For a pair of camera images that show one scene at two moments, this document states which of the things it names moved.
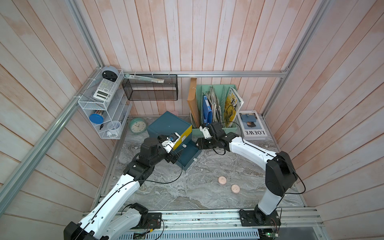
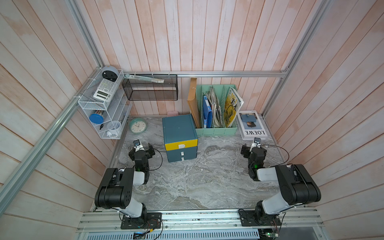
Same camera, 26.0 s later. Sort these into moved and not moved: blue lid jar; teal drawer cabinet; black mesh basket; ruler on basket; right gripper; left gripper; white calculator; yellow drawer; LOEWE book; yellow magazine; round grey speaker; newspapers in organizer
Moved: right gripper; left gripper; teal drawer cabinet; yellow drawer
Not moved: LOEWE book; newspapers in organizer; white calculator; yellow magazine; ruler on basket; round grey speaker; blue lid jar; black mesh basket
